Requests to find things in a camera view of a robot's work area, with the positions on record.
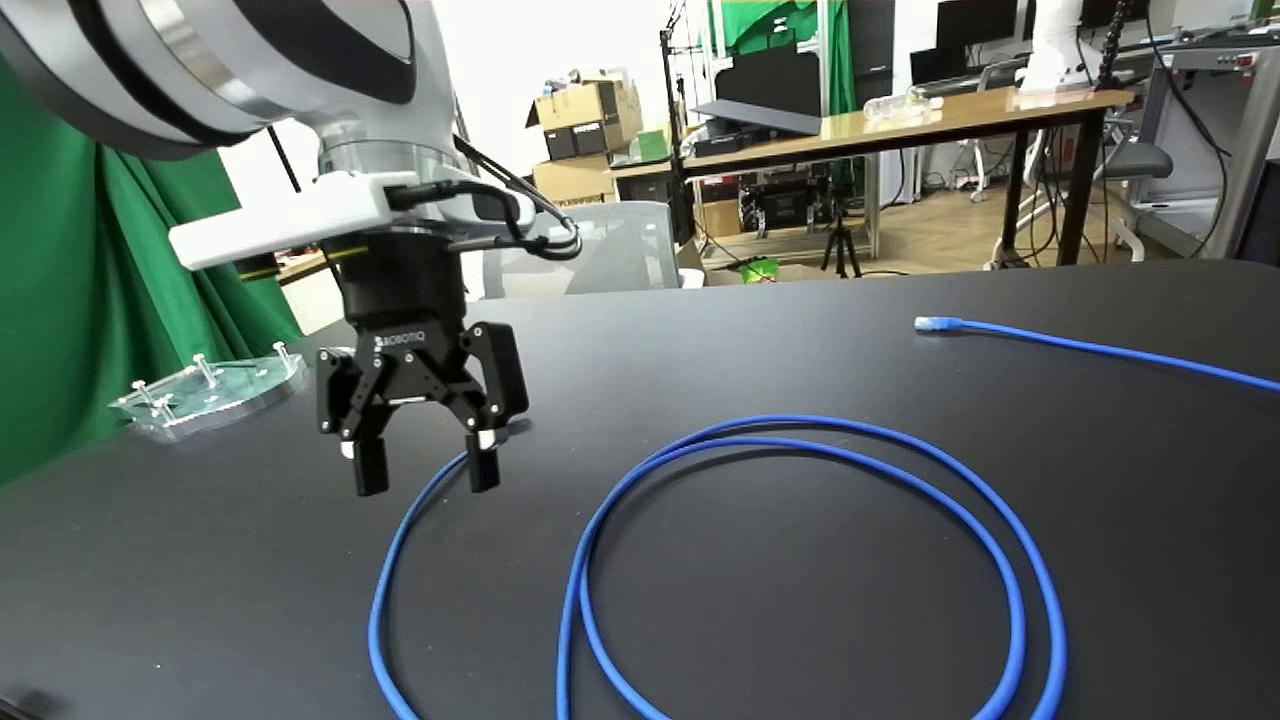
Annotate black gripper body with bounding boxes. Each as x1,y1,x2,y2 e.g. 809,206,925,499
326,235,470,402

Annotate blue ethernet cable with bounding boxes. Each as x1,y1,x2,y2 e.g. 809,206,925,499
362,311,1280,720

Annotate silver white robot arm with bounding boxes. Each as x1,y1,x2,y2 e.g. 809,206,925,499
0,0,529,496

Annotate clear acrylic plate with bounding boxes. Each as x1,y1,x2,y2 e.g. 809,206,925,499
111,346,304,446

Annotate stacked cardboard boxes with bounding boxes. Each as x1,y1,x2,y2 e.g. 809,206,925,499
529,78,638,206

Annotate green backdrop curtain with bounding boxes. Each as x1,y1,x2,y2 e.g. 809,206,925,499
0,68,300,479

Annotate long wooden desk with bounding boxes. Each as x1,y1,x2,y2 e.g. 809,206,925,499
614,87,1131,268

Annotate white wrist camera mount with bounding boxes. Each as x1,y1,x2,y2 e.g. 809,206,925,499
169,172,579,268

